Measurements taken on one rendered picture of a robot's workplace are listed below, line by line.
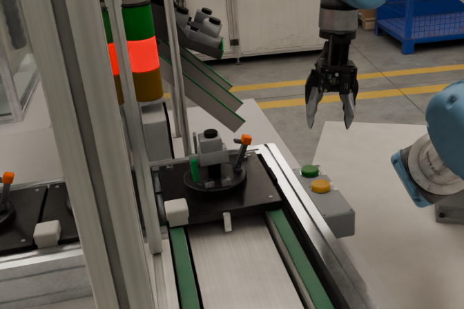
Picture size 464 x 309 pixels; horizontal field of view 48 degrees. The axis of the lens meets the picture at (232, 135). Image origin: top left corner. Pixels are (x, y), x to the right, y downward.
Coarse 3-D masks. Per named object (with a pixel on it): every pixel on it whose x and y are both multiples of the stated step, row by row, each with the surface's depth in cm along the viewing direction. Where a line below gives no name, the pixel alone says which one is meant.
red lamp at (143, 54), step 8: (144, 40) 80; (152, 40) 81; (128, 48) 80; (136, 48) 80; (144, 48) 80; (152, 48) 81; (136, 56) 80; (144, 56) 81; (152, 56) 81; (136, 64) 81; (144, 64) 81; (152, 64) 82
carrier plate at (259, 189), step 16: (256, 160) 125; (160, 176) 121; (176, 176) 121; (256, 176) 118; (176, 192) 114; (240, 192) 112; (256, 192) 111; (272, 192) 111; (192, 208) 108; (208, 208) 107; (224, 208) 107; (240, 208) 107; (256, 208) 107; (272, 208) 108
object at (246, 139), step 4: (244, 136) 113; (248, 136) 114; (236, 140) 113; (240, 140) 114; (244, 140) 113; (248, 140) 113; (244, 144) 114; (248, 144) 114; (240, 148) 115; (244, 148) 114; (240, 152) 114; (244, 152) 115; (240, 156) 115; (236, 160) 116; (240, 160) 115; (236, 164) 115; (240, 164) 116
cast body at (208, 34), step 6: (210, 18) 130; (216, 18) 131; (204, 24) 129; (210, 24) 129; (216, 24) 130; (192, 30) 132; (198, 30) 130; (204, 30) 130; (210, 30) 129; (216, 30) 129; (192, 36) 132; (198, 36) 130; (204, 36) 130; (210, 36) 130; (216, 36) 130; (204, 42) 131; (210, 42) 130; (216, 42) 130
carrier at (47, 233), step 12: (48, 192) 118; (60, 192) 118; (48, 204) 114; (60, 204) 113; (156, 204) 110; (48, 216) 110; (60, 216) 109; (72, 216) 108; (36, 228) 102; (48, 228) 102; (60, 228) 104; (72, 228) 105; (36, 240) 100; (48, 240) 101; (60, 240) 101; (72, 240) 102
